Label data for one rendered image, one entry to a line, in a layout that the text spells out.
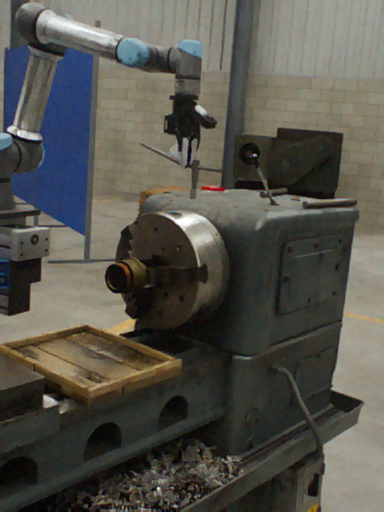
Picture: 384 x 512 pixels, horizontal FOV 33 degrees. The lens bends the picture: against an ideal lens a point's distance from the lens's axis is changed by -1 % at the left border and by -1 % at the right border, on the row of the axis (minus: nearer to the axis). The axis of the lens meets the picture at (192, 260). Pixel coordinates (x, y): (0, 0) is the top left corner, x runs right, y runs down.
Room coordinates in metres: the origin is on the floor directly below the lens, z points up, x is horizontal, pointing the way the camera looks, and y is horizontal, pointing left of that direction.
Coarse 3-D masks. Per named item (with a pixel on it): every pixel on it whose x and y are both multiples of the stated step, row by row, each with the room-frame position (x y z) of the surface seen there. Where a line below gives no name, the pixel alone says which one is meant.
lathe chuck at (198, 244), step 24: (144, 216) 1.73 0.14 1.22; (168, 216) 1.68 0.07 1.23; (192, 216) 1.74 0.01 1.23; (120, 240) 1.79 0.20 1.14; (168, 240) 1.68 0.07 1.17; (192, 240) 1.63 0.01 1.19; (168, 264) 1.67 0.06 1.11; (192, 264) 1.62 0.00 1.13; (216, 264) 1.66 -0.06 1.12; (168, 288) 1.67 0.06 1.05; (192, 288) 1.62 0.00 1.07; (216, 288) 1.66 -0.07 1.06; (168, 312) 1.66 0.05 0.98; (192, 312) 1.62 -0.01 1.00
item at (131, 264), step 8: (112, 264) 1.60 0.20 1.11; (120, 264) 1.60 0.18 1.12; (128, 264) 1.60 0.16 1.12; (136, 264) 1.62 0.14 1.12; (112, 272) 1.62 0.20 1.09; (120, 272) 1.58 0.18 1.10; (128, 272) 1.58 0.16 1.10; (136, 272) 1.60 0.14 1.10; (144, 272) 1.61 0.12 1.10; (112, 280) 1.62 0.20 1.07; (120, 280) 1.64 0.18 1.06; (128, 280) 1.58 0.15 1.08; (136, 280) 1.59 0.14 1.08; (144, 280) 1.61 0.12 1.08; (112, 288) 1.60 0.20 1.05; (120, 288) 1.58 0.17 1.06; (128, 288) 1.59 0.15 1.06; (136, 288) 1.60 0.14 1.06
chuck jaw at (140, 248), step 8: (136, 224) 1.75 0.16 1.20; (120, 232) 1.74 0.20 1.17; (128, 232) 1.71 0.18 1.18; (136, 232) 1.72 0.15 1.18; (128, 240) 1.71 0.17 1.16; (136, 240) 1.70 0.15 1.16; (144, 240) 1.72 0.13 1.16; (128, 248) 1.69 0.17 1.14; (136, 248) 1.68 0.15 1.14; (144, 248) 1.70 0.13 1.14; (128, 256) 1.65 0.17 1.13; (136, 256) 1.67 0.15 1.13; (144, 256) 1.68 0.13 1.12; (152, 256) 1.71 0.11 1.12; (144, 264) 1.71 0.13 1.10
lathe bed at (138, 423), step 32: (192, 352) 1.72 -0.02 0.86; (224, 352) 1.72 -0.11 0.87; (160, 384) 1.49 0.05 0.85; (192, 384) 1.61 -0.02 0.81; (64, 416) 1.27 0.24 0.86; (96, 416) 1.36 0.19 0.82; (128, 416) 1.44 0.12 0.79; (160, 416) 1.60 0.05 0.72; (192, 416) 1.62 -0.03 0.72; (32, 448) 1.23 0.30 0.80; (64, 448) 1.29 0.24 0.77; (96, 448) 1.41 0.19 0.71; (128, 448) 1.43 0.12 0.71; (0, 480) 1.24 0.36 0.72; (32, 480) 1.25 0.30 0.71; (64, 480) 1.28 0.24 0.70
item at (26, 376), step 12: (0, 360) 1.27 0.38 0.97; (12, 372) 1.21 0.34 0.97; (24, 372) 1.21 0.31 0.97; (0, 384) 1.15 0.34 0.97; (12, 384) 1.15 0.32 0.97; (24, 384) 1.16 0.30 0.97; (36, 384) 1.18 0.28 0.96; (0, 396) 1.12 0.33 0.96; (12, 396) 1.14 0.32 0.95; (24, 396) 1.16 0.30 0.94; (36, 396) 1.18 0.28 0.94; (0, 408) 1.12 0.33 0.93
